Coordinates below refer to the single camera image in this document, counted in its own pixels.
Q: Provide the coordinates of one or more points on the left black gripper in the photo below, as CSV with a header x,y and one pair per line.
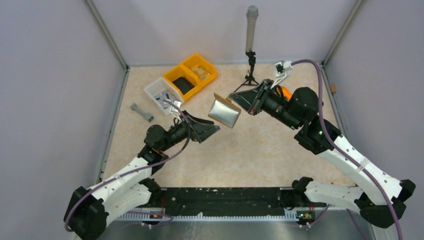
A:
x,y
198,132

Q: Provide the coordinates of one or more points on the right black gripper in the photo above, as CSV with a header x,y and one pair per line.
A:
x,y
253,100

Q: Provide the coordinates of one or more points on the yellow double storage bin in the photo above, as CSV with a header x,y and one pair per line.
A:
x,y
184,69

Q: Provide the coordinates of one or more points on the white storage bin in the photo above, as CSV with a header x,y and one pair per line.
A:
x,y
160,91

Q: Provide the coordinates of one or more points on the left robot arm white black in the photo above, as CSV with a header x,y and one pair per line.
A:
x,y
91,210

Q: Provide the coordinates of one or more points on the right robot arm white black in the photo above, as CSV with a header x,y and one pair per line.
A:
x,y
378,197

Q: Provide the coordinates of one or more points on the black tripod stand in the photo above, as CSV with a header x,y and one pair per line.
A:
x,y
249,78

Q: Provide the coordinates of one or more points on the orange toy microphone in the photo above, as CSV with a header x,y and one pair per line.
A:
x,y
283,92

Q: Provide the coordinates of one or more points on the black item in bin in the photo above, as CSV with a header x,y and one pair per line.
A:
x,y
183,84

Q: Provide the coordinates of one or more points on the grey parts in white bin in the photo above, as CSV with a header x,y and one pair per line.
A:
x,y
163,98

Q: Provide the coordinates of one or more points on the grey toy dumbbell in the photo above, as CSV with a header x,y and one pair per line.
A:
x,y
147,116

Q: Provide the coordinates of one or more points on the small wooden block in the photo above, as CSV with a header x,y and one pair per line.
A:
x,y
332,88

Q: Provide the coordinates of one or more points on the grey microphone on stand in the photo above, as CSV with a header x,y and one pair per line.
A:
x,y
251,16

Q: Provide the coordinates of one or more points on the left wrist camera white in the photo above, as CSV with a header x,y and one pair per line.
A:
x,y
174,108

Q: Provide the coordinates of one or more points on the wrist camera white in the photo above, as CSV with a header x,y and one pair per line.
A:
x,y
174,108
282,71

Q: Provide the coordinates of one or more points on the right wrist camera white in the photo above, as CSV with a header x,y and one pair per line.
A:
x,y
282,71

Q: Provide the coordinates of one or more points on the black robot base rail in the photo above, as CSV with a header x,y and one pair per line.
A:
x,y
232,203

